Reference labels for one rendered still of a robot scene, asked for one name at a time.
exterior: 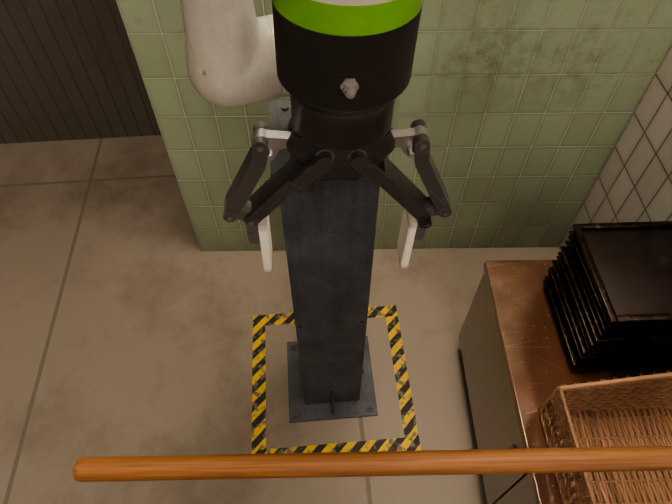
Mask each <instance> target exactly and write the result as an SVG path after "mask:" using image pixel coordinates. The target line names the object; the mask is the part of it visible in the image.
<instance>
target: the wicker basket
mask: <svg viewBox="0 0 672 504"><path fill-rule="evenodd" d="M616 378H617V377H616ZM603 380H604V381H602V379H601V381H596V382H592V381H591V380H590V382H589V381H588V383H580V384H579V382H577V383H578V384H576V382H575V384H572V385H566V383H565V385H564V386H563V384H562V386H558V387H557V388H556V389H555V390H554V391H553V393H552V394H551V395H550V396H549V397H548V398H547V400H546V401H545V402H544V403H543V404H542V405H541V407H540V408H539V409H538V411H539V416H540V418H541V423H542V427H543V431H544V434H545V438H546V443H547V445H548V448H574V447H624V446H672V434H671V433H672V413H671V411H672V372H669V371H668V370H667V373H660V374H657V373H656V374H655V372H654V374H652V375H643V376H642V375H641V373H640V376H636V377H631V376H630V377H628V375H627V378H620V379H618V378H617V379H615V377H614V379H612V380H605V379H603ZM652 409H653V410H652ZM658 409H659V410H658ZM664 409H665V410H664ZM670 409H671V410H670ZM617 410H618V411H617ZM623 410H624V412H623ZM629 411H630V412H629ZM635 411H636V412H635ZM641 411H642V412H641ZM647 411H648V412H647ZM653 411H654V413H655V415H654V413H653ZM659 411H660V413H659ZM665 411H666V413H665ZM570 412H571V413H570ZM576 412H577V414H576ZM582 412H583V414H582ZM588 412H589V414H588ZM594 412H595V414H594ZM600 412H601V414H600ZM606 413H607V414H606ZM612 413H613V414H612ZM618 413H619V415H618ZM624 413H625V415H624ZM630 413H631V415H630ZM636 413H637V415H636ZM642 413H643V415H642ZM648 413H649V415H648ZM553 415H554V416H553ZM577 415H578V417H577ZM583 415H584V417H583ZM589 415H590V417H589ZM595 415H596V417H595ZM601 415H602V416H601ZM607 415H608V416H607ZM613 415H614V416H613ZM614 419H615V420H614ZM620 419H621V420H620ZM626 419H627V420H626ZM632 419H633V420H632ZM638 419H639V420H638ZM644 419H645V420H644ZM650 419H651V420H650ZM656 419H657V420H656ZM662 419H663V420H662ZM668 419H669V420H668ZM555 422H556V423H555ZM573 422H574V423H573ZM579 422H580V423H579ZM585 422H586V423H585ZM591 422H592V423H591ZM597 422H598V423H597ZM632 427H633V428H632ZM590 428H591V429H590ZM596 428H597V429H596ZM645 429H646V430H645ZM651 429H652V430H651ZM657 429H658V430H657ZM663 429H664V430H663ZM669 429H670V430H669ZM609 430H610V432H609ZM615 430H616V431H615ZM621 430H622V431H621ZM627 430H628V431H627ZM633 430H634V431H633ZM639 430H640V431H639ZM585 431H586V433H585ZM591 431H592V433H591ZM597 431H598V432H597ZM603 431H604V432H603ZM652 431H653V433H652ZM658 431H659V433H658ZM664 431H665V433H666V435H665V433H664ZM670 431H671V432H670ZM579 432H580V433H579ZM628 432H629V434H628ZM634 432H635V434H634ZM640 432H641V434H642V435H641V434H640ZM646 432H647V433H646ZM604 433H605V435H604ZM610 433H611V435H610ZM616 433H617V435H616ZM622 433H623V434H622ZM586 434H587V436H586ZM592 434H593V436H592ZM598 434H599V436H598ZM647 434H648V435H647ZM653 434H654V435H653ZM659 434H660V435H659ZM580 435H581V437H580ZM623 435H624V436H623ZM629 435H630V436H629ZM635 435H636V436H635ZM556 436H557V437H556ZM605 436H606V437H605ZM624 439H625V440H624ZM661 439H662V440H661ZM667 439H668V440H667ZM600 440H601V441H600ZM606 440H607V441H606ZM643 440H644V441H643ZM649 440H650V441H649ZM582 441H583V443H582ZM588 441H589V442H588ZM594 441H595V442H594ZM631 441H632V442H631ZM613 442H614V443H613ZM619 442H620V443H619ZM558 444H559V445H558ZM667 471H668V472H667ZM667 471H662V473H661V471H649V472H648V471H630V472H629V471H617V472H605V473H604V472H567V473H555V476H556V480H557V483H558V488H559V491H560V494H561V499H562V501H563V504H578V503H579V504H604V502H605V504H672V470H667ZM623 472H624V473H623ZM642 472H643V473H642ZM655 472H656V474H655ZM598 473H599V474H598ZM617 473H618V474H617ZM636 473H637V474H636ZM649 473H650V475H649ZM668 473H669V475H670V477H669V475H668ZM592 474H593V476H592ZM611 474H612V475H611ZM630 474H631V475H630ZM643 474H644V476H643ZM662 474H663V476H664V478H663V476H662ZM605 475H606V477H605ZM624 475H625V476H624ZM637 475H638V477H637ZM656 475H657V477H658V478H657V477H656ZM599 476H600V478H599ZM618 476H619V477H618ZM631 476H632V478H631ZM650 476H651V478H652V479H651V478H650ZM593 477H594V479H593ZM612 477H613V479H612ZM625 477H626V479H625ZM644 477H645V479H644ZM606 478H607V480H606ZM619 478H620V480H619ZM638 478H639V479H638ZM600 479H601V480H600ZM568 480H569V481H568ZM594 480H595V481H594ZM652 482H653V483H652ZM665 482H666V483H665ZM627 483H628V485H627ZM633 483H634V484H633ZM646 483H647V484H646ZM659 483H660V484H659ZM595 484H596V485H595ZM608 484H609V486H608ZM640 484H641V485H640ZM653 484H654V485H653ZM621 485H622V486H621ZM634 485H635V486H634ZM602 486H603V487H602ZM615 486H616V487H615ZM659 492H660V493H659ZM640 493H641V494H640ZM653 493H654V494H653ZM666 493H667V494H666ZM595 495H596V496H595ZM608 495H609V496H608ZM621 495H622V496H621ZM634 495H635V496H634ZM647 495H648V496H647ZM660 495H661V496H660ZM602 496H603V498H602ZM615 496H616V498H615ZM628 496H629V498H628ZM641 496H642V497H641ZM654 496H655V497H654ZM667 496H668V497H667ZM622 497H623V499H622ZM635 497H636V499H635ZM648 497H649V499H648ZM661 497H662V499H661ZM596 498H597V500H596ZM609 498H610V499H609ZM655 498H656V500H655ZM668 498H669V500H668ZM603 499H604V501H603ZM616 499H617V501H616ZM629 499H630V501H629ZM642 499H643V501H644V502H643V501H642ZM577 500H578V501H577ZM623 500H624V502H623ZM636 500H637V502H636ZM649 500H650V502H649ZM662 500H663V501H662ZM597 501H598V503H597ZM610 501H611V503H610ZM656 501H657V502H656ZM617 502H618V503H617ZM630 502H631V503H630Z"/></svg>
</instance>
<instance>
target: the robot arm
mask: <svg viewBox="0 0 672 504"><path fill-rule="evenodd" d="M180 3H181V10H182V17H183V27H184V36H185V46H186V59H187V70H188V75H189V78H190V80H191V82H192V84H193V86H194V88H195V89H196V90H197V92H198V93H199V94H200V95H201V96H202V97H203V98H205V99H206V100H207V101H209V102H211V103H213V104H215V105H218V106H222V107H238V106H243V105H247V104H252V103H257V102H262V101H267V100H272V99H276V98H281V97H286V96H289V97H290V102H291V116H292V117H291V119H290V120H289V123H288V127H287V131H278V130H269V127H268V125H267V123H265V122H262V121H258V122H256V123H255V124H254V126H253V138H252V146H251V148H250V150H249V151H248V153H247V155H246V157H245V159H244V161H243V163H242V165H241V167H240V169H239V171H238V172H237V174H236V176H235V178H234V180H233V182H232V184H231V186H230V188H229V190H228V192H227V193H226V195H225V201H224V211H223V219H224V220H225V221H226V222H234V221H236V220H241V221H243V222H244V223H245V224H246V229H247V234H248V240H249V242H250V243H251V244H260V245H261V252H262V259H263V266H264V271H265V272H271V271H272V240H271V231H270V223H269V214H270V213H271V212H272V211H273V210H275V209H276V208H277V207H278V206H279V205H280V204H282V203H283V202H284V201H285V200H286V199H287V198H288V197H290V196H291V195H292V194H293V193H294V192H295V191H297V190H298V189H299V188H301V189H304V188H305V187H306V186H308V185H309V184H310V183H311V182H312V181H313V180H314V179H316V178H321V181H333V180H338V179H342V180H348V181H359V178H361V177H364V176H365V177H366V178H367V179H368V180H369V181H371V182H372V183H373V184H374V185H375V186H376V187H378V188H379V187H381V188H383V189H384V190H385V191H386V192H387V193H388V194H389V195H390V196H391V197H392V198H393V199H395V200H396V201H397V202H398V203H399V204H400V205H401V206H402V207H403V208H404V212H403V217H402V222H401V227H400V233H399V238H398V243H397V249H398V256H399V263H400V268H407V267H408V264H409V259H410V255H411V251H412V246H413V242H414V240H422V239H423V238H424V236H425V232H426V229H428V228H430V227H431V226H432V220H431V217H433V216H436V215H439V216H440V217H442V218H445V217H449V216H450V215H451V214H452V210H451V205H450V201H449V197H448V193H447V190H446V188H445V185H444V183H443V181H442V178H441V176H440V174H439V172H438V169H437V167H436V165H435V163H434V160H433V158H432V156H431V153H430V141H429V136H428V132H427V128H426V123H425V121H424V120H422V119H417V120H415V121H413V122H412V123H411V128H404V129H394V130H393V128H392V127H391V125H392V117H393V110H394V103H395V98H397V97H398V96H399V95H400V94H401V93H402V92H403V91H404V90H405V89H406V87H407V86H408V84H409V81H410V78H411V72H412V66H413V60H414V54H415V47H416V41H417V35H418V29H419V22H420V16H421V10H422V4H423V0H272V12H273V14H271V15H266V16H261V17H256V12H255V7H254V1H253V0H180ZM395 147H400V148H401V149H402V150H403V153H404V154H406V155H408V158H410V159H412V158H414V162H415V167H416V169H417V171H418V173H419V175H420V178H421V180H422V182H423V184H424V186H425V188H426V190H427V192H428V194H429V196H428V197H426V195H425V194H424V193H423V192H422V191H421V190H420V189H419V188H418V187H417V186H416V185H415V184H414V183H413V182H411V181H410V180H409V179H408V178H407V177H406V176H405V175H404V174H403V173H402V172H401V171H400V170H399V169H398V168H397V167H396V166H395V165H394V164H393V163H392V162H391V161H390V160H389V158H388V157H387V156H388V155H389V154H390V153H391V152H392V151H393V150H394V148H395ZM281 149H287V150H288V152H289V153H290V154H291V156H290V158H289V160H288V161H287V162H286V163H285V164H284V165H283V166H282V167H281V168H280V169H279V170H278V171H277V172H276V173H275V174H273V175H272V176H271V177H270V178H269V179H268V180H267V181H266V182H265V183H264V184H263V185H262V186H261V187H260V188H258V189H257V190H256V191H255V192H254V193H253V194H252V192H253V190H254V188H255V187H256V185H257V183H258V181H259V180H260V178H261V176H262V175H263V173H264V171H265V169H266V165H267V160H268V161H272V160H274V157H275V156H276V155H277V154H278V152H279V151H280V150H281ZM251 194H252V195H251Z"/></svg>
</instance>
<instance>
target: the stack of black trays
mask: <svg viewBox="0 0 672 504"><path fill-rule="evenodd" d="M572 228H573V230H574V231H569V234H570V235H568V238H569V240H570V241H565V243H566V246H560V249H561V251H562V252H558V255H559V256H556V258H557V260H552V264H553V267H549V270H547V271H548V274H549V276H545V280H544V281H543V282H544V285H545V288H546V291H547V294H548V297H549V300H550V303H551V306H552V309H553V312H554V315H555V318H556V321H557V324H558V327H559V330H560V333H561V336H562V339H563V342H564V345H565V348H566V351H567V355H568V358H569V361H570V364H571V367H572V370H585V369H607V368H630V367H652V366H672V221H652V222H620V223H588V224H573V226H572Z"/></svg>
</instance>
